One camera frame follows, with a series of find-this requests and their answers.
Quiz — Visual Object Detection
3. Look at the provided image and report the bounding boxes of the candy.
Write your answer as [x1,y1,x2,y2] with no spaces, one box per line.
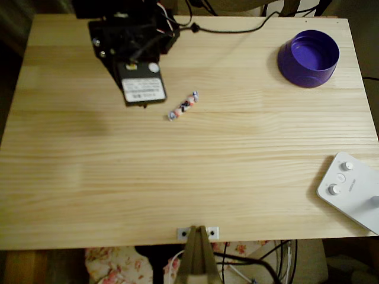
[167,90,200,121]

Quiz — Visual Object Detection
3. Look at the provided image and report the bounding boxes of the purple plastic bowl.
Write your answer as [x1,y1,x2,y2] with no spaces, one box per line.
[277,29,341,89]

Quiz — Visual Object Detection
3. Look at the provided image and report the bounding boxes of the floral fabric cushion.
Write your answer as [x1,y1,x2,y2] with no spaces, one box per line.
[85,240,269,284]

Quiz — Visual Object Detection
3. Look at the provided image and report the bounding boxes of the white lamp base with knobs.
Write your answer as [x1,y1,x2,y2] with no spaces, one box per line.
[316,151,379,237]

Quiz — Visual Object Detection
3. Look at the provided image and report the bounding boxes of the black camera box with label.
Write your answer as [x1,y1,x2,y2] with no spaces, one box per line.
[116,60,168,108]

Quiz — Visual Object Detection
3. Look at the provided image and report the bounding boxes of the red and white servo wires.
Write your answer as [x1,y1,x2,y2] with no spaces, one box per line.
[155,1,178,35]

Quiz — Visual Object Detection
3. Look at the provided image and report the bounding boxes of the black camera cable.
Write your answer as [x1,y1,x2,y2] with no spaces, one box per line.
[129,11,281,64]

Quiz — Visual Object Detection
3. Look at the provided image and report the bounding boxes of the white cable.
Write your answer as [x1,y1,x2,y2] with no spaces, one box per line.
[163,250,186,280]

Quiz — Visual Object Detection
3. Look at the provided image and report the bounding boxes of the aluminium profile camera post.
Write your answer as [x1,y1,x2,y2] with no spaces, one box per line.
[176,225,226,284]

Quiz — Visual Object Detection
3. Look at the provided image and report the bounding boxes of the thick black cable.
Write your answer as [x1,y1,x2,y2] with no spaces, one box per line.
[213,250,282,284]

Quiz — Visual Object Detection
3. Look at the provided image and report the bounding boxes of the thin black cable bundle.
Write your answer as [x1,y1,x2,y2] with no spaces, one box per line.
[275,239,298,284]

